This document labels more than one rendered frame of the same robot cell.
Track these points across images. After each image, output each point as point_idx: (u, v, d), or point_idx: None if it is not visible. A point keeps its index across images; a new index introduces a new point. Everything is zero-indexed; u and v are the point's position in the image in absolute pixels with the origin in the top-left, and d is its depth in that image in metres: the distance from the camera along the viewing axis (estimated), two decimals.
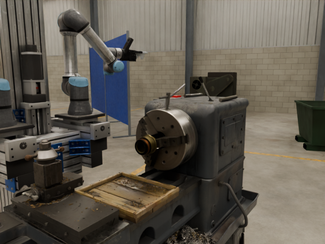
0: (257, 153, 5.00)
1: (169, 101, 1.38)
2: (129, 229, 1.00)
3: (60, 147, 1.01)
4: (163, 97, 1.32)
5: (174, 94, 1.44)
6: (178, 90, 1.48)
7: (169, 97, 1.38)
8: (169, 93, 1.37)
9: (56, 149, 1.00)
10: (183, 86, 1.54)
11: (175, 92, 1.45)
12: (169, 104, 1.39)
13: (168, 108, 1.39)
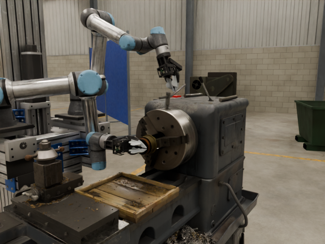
0: (257, 153, 5.00)
1: (169, 101, 1.38)
2: (129, 229, 1.00)
3: (60, 147, 1.01)
4: (163, 98, 1.32)
5: (174, 94, 1.44)
6: (178, 90, 1.48)
7: (169, 97, 1.38)
8: (169, 93, 1.37)
9: (56, 149, 1.00)
10: (183, 86, 1.54)
11: (175, 92, 1.45)
12: (169, 104, 1.39)
13: (168, 108, 1.39)
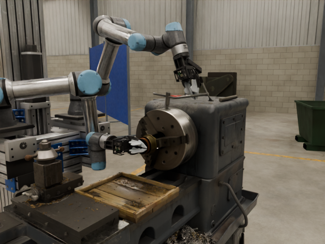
0: (257, 153, 5.00)
1: (166, 101, 1.38)
2: (129, 229, 1.00)
3: (60, 147, 1.01)
4: (157, 94, 1.41)
5: (178, 97, 1.32)
6: (187, 95, 1.29)
7: (166, 97, 1.37)
8: (166, 92, 1.37)
9: (56, 149, 1.00)
10: (199, 94, 1.24)
11: (181, 96, 1.32)
12: (167, 104, 1.38)
13: (166, 108, 1.39)
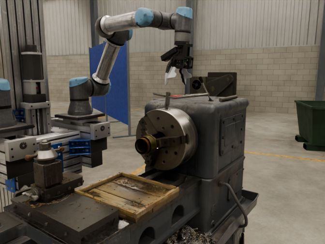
0: (257, 153, 5.00)
1: (166, 101, 1.38)
2: (129, 229, 1.00)
3: (60, 147, 1.01)
4: (157, 94, 1.41)
5: (178, 97, 1.32)
6: (187, 95, 1.29)
7: (166, 97, 1.37)
8: (166, 92, 1.37)
9: (56, 149, 1.00)
10: (199, 94, 1.24)
11: (181, 96, 1.32)
12: (167, 104, 1.38)
13: (166, 108, 1.39)
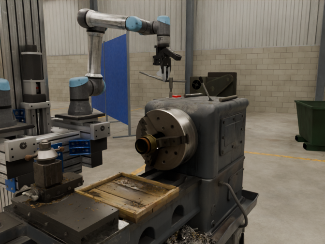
0: (257, 153, 5.00)
1: (171, 85, 1.59)
2: (129, 229, 1.00)
3: (60, 147, 1.01)
4: (181, 81, 1.55)
5: (161, 79, 1.63)
6: (154, 76, 1.65)
7: (171, 81, 1.59)
8: (172, 77, 1.58)
9: (56, 149, 1.00)
10: (145, 73, 1.69)
11: (159, 77, 1.63)
12: (170, 87, 1.60)
13: (170, 91, 1.60)
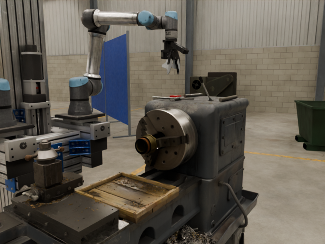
0: (257, 153, 5.00)
1: (176, 100, 1.65)
2: (129, 229, 1.00)
3: (60, 147, 1.01)
4: (188, 99, 1.63)
5: (169, 99, 1.72)
6: (164, 98, 1.76)
7: (178, 100, 1.67)
8: (181, 99, 1.68)
9: (56, 149, 1.00)
10: (157, 98, 1.81)
11: (168, 98, 1.73)
12: (174, 100, 1.64)
13: (173, 99, 1.62)
